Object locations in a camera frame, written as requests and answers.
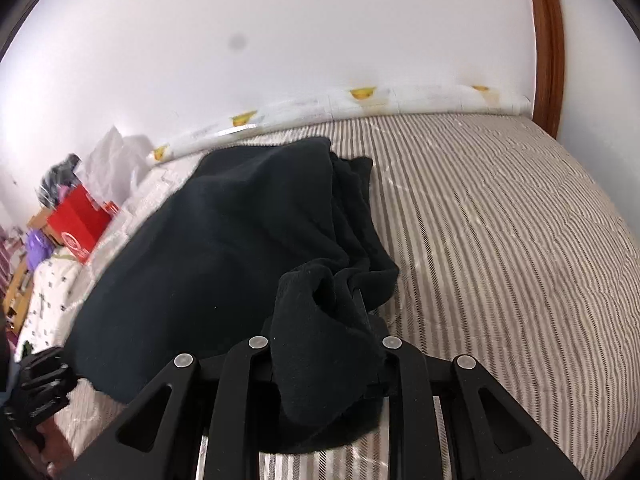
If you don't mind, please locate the dark plaid cloth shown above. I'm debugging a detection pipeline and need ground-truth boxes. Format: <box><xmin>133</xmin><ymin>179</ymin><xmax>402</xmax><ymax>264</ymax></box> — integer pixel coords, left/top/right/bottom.
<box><xmin>39</xmin><ymin>154</ymin><xmax>83</xmax><ymax>208</ymax></box>

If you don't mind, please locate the white duck-print rolled mat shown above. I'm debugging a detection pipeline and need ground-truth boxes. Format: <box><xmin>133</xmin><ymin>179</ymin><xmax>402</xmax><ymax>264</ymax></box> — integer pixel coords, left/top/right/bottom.
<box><xmin>147</xmin><ymin>84</ymin><xmax>531</xmax><ymax>163</ymax></box>

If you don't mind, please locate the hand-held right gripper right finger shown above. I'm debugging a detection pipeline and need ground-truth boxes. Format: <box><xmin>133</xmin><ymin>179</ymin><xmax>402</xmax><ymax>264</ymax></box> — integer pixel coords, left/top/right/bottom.
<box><xmin>350</xmin><ymin>287</ymin><xmax>586</xmax><ymax>480</ymax></box>

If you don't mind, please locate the white plastic shopping bag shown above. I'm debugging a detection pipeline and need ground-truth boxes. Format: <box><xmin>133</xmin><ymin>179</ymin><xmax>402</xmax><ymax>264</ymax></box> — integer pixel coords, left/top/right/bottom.
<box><xmin>82</xmin><ymin>125</ymin><xmax>153</xmax><ymax>206</ymax></box>

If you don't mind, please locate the brown wooden bed frame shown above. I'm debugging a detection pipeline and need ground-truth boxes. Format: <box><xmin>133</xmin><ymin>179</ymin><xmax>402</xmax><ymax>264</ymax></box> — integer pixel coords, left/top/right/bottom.
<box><xmin>520</xmin><ymin>0</ymin><xmax>566</xmax><ymax>141</ymax></box>

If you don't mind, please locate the purple plastic bag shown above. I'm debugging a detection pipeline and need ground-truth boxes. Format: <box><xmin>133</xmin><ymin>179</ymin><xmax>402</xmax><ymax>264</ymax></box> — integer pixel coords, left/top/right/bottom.
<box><xmin>26</xmin><ymin>229</ymin><xmax>55</xmax><ymax>270</ymax></box>

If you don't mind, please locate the wooden nightstand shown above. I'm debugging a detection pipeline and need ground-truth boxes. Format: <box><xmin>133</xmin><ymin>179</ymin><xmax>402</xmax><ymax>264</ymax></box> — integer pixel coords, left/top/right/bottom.
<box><xmin>2</xmin><ymin>212</ymin><xmax>56</xmax><ymax>331</ymax></box>

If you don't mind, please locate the black t-shirt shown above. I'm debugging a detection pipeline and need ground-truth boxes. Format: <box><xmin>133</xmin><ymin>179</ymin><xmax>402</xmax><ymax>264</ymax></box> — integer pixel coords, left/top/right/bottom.
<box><xmin>62</xmin><ymin>136</ymin><xmax>401</xmax><ymax>456</ymax></box>

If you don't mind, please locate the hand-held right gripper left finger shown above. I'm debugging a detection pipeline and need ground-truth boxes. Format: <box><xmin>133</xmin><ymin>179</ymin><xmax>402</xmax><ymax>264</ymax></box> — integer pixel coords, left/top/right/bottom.
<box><xmin>60</xmin><ymin>336</ymin><xmax>275</xmax><ymax>480</ymax></box>

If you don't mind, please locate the white floral blanket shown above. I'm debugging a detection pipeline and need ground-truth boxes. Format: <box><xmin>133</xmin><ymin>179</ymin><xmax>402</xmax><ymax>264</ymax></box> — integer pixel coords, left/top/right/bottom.
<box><xmin>15</xmin><ymin>255</ymin><xmax>93</xmax><ymax>361</ymax></box>

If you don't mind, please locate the striped grey white mattress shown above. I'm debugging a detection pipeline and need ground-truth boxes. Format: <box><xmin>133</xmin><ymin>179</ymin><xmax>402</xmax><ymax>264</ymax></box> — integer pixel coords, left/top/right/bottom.
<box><xmin>50</xmin><ymin>112</ymin><xmax>640</xmax><ymax>480</ymax></box>

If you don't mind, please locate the red paper bag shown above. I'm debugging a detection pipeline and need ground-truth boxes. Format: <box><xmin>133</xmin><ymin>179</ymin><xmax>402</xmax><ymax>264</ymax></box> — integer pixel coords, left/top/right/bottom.
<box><xmin>46</xmin><ymin>183</ymin><xmax>121</xmax><ymax>264</ymax></box>

